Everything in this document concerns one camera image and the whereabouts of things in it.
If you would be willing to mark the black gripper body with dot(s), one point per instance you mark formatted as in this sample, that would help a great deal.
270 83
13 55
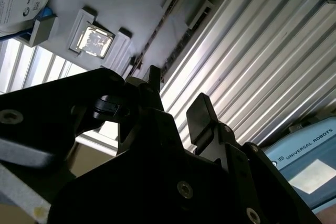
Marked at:
147 197

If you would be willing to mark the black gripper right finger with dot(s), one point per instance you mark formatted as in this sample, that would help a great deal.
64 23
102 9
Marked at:
202 119

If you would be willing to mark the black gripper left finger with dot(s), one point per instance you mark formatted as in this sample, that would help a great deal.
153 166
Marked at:
52 108

